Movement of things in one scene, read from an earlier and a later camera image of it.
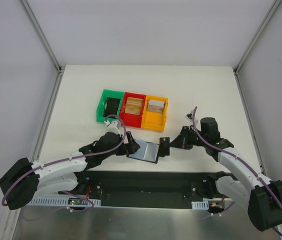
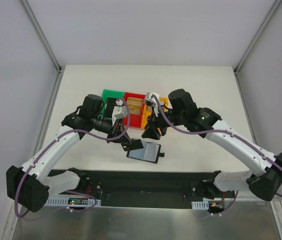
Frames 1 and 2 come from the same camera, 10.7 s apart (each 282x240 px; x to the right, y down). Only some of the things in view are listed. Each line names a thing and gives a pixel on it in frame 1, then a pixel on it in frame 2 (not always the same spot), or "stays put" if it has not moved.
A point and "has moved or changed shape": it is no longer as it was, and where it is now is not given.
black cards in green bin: x=112 y=106 stays put
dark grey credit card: x=164 y=147 has moved or changed shape
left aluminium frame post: x=40 y=33 stays put
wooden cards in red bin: x=133 y=105 stays put
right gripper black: x=184 y=137 → x=156 y=124
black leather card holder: x=148 y=151 stays put
